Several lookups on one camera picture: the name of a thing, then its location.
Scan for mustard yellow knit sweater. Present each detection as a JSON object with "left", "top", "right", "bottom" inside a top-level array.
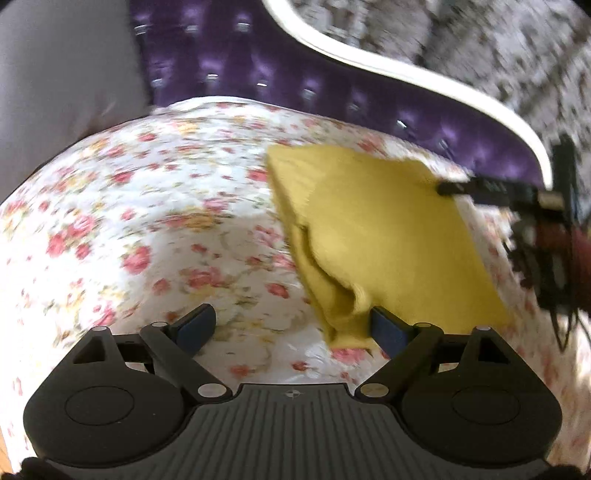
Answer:
[{"left": 266, "top": 145, "right": 512, "bottom": 349}]

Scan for dark red gloved hand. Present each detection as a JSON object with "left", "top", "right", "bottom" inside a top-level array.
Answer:
[{"left": 509, "top": 219, "right": 590, "bottom": 313}]

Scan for floral quilted bedspread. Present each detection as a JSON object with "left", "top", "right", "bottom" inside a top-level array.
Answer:
[{"left": 1, "top": 99, "right": 590, "bottom": 479}]

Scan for brown silver damask curtain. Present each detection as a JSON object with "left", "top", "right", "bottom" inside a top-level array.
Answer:
[{"left": 293, "top": 0, "right": 590, "bottom": 179}]

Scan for purple tufted white-framed headboard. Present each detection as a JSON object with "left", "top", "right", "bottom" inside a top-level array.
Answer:
[{"left": 129, "top": 1, "right": 553, "bottom": 187}]

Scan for grey square pillow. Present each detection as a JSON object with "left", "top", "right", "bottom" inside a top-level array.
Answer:
[{"left": 1, "top": 1, "right": 149, "bottom": 198}]

